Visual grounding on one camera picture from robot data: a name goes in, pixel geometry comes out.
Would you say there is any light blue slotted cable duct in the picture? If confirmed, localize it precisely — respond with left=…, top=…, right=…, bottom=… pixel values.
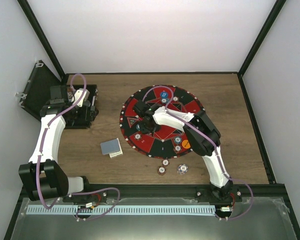
left=26, top=205, right=216, bottom=216

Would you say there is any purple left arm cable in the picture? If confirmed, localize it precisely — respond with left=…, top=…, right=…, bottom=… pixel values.
left=34, top=73, right=121, bottom=223

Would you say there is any orange black chip top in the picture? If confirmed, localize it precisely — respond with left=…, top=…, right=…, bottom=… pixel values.
left=172, top=96, right=179, bottom=102

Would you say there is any black poker case lid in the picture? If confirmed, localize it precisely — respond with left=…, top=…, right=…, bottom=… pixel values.
left=16, top=60, right=61, bottom=122

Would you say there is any orange big blind button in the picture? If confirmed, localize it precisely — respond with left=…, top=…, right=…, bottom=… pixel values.
left=181, top=139, right=191, bottom=149

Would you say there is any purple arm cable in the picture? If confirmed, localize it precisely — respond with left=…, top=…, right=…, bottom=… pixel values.
left=34, top=73, right=121, bottom=223
left=141, top=84, right=255, bottom=221

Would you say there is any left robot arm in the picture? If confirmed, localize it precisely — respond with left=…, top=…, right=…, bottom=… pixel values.
left=18, top=84, right=99, bottom=202

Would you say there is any black aluminium front rail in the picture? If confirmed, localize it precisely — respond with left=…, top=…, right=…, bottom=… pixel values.
left=19, top=183, right=287, bottom=201

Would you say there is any white playing card box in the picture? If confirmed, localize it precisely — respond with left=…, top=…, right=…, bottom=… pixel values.
left=109, top=151, right=123, bottom=159

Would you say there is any orange black chip bottom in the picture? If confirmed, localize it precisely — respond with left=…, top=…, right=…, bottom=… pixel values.
left=173, top=145, right=182, bottom=153

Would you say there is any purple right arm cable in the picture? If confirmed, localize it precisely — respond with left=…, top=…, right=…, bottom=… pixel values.
left=141, top=84, right=255, bottom=221

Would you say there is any blue backed card deck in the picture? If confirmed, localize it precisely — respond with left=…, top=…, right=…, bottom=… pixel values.
left=100, top=138, right=122, bottom=155

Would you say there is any orange black chip stack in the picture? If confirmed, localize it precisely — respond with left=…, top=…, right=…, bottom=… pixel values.
left=157, top=166, right=167, bottom=176

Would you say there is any round red black poker mat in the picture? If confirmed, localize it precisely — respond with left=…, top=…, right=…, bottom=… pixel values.
left=119, top=85, right=204, bottom=159

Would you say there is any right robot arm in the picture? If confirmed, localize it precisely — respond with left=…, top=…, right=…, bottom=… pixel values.
left=133, top=100, right=233, bottom=202

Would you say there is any blue small blind button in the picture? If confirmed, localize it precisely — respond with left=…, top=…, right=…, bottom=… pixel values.
left=160, top=91, right=169, bottom=99

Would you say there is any green blue chip top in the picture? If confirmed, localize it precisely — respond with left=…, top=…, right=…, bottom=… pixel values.
left=160, top=98, right=170, bottom=105

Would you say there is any black poker case tray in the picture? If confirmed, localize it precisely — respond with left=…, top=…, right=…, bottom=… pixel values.
left=63, top=84, right=99, bottom=129

